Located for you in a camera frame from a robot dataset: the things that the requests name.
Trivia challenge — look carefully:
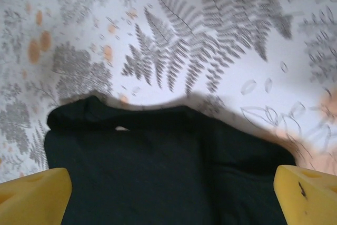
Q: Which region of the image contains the black t-shirt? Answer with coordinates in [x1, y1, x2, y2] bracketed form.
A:
[44, 95, 297, 225]

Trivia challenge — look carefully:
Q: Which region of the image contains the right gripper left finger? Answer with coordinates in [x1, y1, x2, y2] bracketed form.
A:
[0, 167, 72, 225]

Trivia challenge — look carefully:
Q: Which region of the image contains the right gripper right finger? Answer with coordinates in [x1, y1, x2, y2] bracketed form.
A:
[273, 164, 337, 225]

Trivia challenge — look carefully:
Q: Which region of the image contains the floral tablecloth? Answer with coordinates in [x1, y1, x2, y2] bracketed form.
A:
[0, 0, 337, 183]

